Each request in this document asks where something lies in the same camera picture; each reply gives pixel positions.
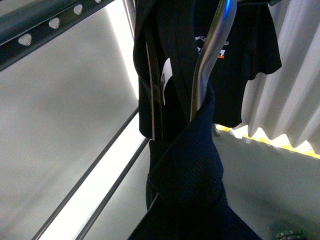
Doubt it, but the black t-shirt with chinese logo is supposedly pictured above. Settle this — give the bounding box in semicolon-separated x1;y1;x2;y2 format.
127;0;283;240

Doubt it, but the metal clothes hanger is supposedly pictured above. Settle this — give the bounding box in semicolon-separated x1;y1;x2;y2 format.
144;0;237;141

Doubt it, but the grey metal clothes rack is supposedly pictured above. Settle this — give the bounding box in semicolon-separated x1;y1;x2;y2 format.
0;0;149;240

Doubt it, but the white roller blind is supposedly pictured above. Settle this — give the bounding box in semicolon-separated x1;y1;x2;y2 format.
0;1;138;240

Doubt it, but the white pleated curtain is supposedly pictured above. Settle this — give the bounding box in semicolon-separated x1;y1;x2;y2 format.
241;0;320;152

